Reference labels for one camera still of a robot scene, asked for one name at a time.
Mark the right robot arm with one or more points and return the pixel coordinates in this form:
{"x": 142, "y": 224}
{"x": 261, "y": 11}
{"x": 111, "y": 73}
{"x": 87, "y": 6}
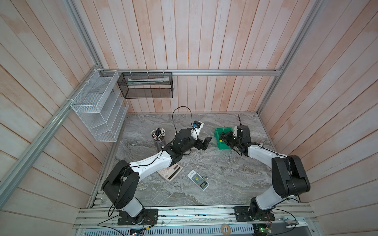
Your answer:
{"x": 288, "y": 174}

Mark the pink calculator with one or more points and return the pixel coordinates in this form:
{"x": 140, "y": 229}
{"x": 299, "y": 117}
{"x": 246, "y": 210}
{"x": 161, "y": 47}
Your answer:
{"x": 171, "y": 173}

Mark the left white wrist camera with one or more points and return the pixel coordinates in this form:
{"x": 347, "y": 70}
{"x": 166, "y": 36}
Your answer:
{"x": 197, "y": 126}

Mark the clear cup of pencils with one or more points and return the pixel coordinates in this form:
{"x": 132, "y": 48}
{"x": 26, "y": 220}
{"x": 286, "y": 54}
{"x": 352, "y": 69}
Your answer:
{"x": 158, "y": 136}

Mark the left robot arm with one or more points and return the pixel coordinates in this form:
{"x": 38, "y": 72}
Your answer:
{"x": 121, "y": 184}

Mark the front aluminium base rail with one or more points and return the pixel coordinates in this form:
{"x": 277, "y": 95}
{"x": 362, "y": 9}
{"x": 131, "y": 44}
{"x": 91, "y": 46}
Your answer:
{"x": 292, "y": 219}

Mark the green plastic bin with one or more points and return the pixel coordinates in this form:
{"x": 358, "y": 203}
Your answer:
{"x": 222, "y": 146}

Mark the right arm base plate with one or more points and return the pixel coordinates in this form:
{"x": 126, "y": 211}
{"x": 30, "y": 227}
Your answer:
{"x": 248, "y": 213}

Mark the white remote control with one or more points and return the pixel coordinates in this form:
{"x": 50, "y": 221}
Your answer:
{"x": 198, "y": 180}

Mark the yellow handled screwdriver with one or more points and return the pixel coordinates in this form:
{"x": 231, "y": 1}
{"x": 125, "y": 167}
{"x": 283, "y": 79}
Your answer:
{"x": 221, "y": 134}

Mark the roll of tape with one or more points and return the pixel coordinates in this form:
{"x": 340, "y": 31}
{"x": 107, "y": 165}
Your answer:
{"x": 225, "y": 230}

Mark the black mesh wall basket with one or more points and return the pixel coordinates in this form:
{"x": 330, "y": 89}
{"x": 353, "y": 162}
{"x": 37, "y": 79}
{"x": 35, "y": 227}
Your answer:
{"x": 138, "y": 85}

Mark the white wire mesh shelf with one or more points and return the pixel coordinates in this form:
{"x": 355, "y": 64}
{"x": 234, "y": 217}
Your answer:
{"x": 100, "y": 106}

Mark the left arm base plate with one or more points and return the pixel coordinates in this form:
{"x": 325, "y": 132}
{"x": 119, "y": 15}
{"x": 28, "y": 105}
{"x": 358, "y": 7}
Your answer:
{"x": 145, "y": 217}

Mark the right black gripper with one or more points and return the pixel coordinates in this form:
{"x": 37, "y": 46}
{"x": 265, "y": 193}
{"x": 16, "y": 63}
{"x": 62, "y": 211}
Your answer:
{"x": 227, "y": 137}

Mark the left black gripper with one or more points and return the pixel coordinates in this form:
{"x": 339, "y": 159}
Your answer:
{"x": 205, "y": 143}

